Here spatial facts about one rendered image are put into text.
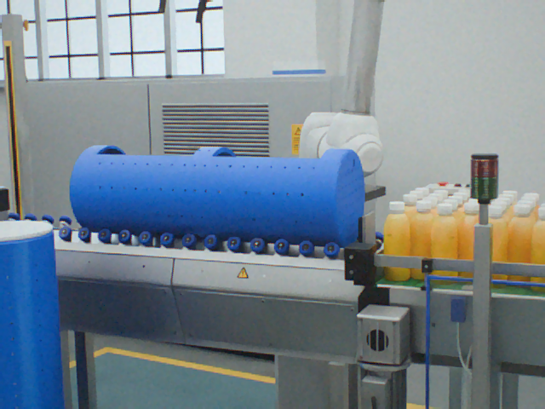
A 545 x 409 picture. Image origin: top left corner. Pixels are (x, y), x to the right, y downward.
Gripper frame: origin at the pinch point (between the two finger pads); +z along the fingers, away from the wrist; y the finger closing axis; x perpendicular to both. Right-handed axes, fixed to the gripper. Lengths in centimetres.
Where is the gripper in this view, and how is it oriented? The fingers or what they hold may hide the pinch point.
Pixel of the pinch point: (180, 14)
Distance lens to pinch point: 269.8
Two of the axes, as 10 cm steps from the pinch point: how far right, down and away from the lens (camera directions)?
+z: -1.8, 9.8, 0.6
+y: 7.9, 1.0, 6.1
